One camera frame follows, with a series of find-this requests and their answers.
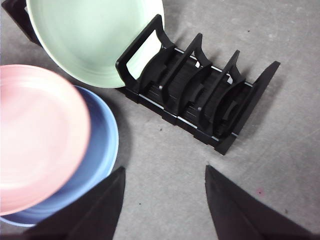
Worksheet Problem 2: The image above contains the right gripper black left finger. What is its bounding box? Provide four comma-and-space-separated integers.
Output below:
23, 166, 127, 240

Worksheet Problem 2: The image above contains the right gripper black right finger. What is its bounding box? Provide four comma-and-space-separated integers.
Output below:
204, 164, 316, 240

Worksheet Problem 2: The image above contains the blue plate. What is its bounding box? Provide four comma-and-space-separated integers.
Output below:
0, 84, 120, 228

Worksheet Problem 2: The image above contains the pale green plate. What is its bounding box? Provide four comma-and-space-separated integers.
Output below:
26, 0, 166, 89

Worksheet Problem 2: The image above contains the black plate rack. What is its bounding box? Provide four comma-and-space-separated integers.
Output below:
1, 0, 281, 157

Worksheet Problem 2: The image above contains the pink plate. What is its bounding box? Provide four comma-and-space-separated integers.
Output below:
0, 64, 92, 217

